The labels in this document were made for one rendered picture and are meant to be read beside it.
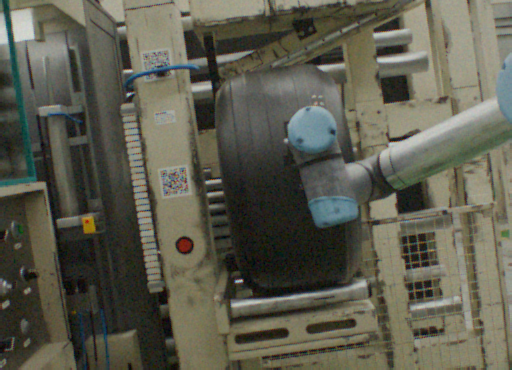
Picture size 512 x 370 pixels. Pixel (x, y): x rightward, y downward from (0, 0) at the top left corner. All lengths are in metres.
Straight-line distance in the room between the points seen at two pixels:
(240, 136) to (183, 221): 0.31
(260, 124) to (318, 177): 0.41
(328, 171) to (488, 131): 0.25
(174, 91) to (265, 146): 0.32
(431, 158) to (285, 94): 0.50
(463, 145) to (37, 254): 0.96
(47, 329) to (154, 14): 0.79
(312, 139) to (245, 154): 0.40
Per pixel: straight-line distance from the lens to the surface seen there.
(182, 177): 1.57
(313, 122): 0.99
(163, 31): 1.60
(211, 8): 1.86
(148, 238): 1.60
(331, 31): 1.99
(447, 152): 1.03
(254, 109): 1.41
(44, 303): 1.53
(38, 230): 1.50
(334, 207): 1.00
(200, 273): 1.59
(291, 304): 1.52
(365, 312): 1.52
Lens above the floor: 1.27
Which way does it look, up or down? 3 degrees down
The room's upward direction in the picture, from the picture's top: 8 degrees counter-clockwise
